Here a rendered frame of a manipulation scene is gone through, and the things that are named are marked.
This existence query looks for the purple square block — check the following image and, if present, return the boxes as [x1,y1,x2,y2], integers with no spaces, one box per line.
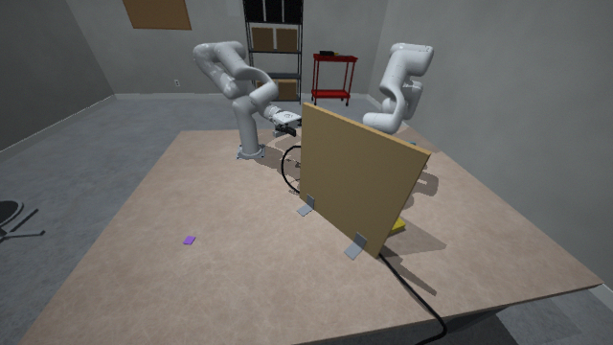
[183,236,195,245]

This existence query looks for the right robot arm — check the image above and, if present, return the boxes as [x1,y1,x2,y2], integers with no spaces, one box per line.
[193,41,280,157]

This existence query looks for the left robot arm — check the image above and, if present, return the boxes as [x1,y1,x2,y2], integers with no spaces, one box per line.
[362,43,434,135]

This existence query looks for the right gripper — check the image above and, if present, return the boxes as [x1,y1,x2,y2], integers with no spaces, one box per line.
[272,109,302,137]

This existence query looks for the grey l-shaped bracket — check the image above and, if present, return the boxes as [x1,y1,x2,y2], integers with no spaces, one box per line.
[297,195,314,216]
[344,232,367,260]

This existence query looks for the brown wooden board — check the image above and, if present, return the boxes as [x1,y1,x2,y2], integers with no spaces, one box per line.
[300,103,432,259]

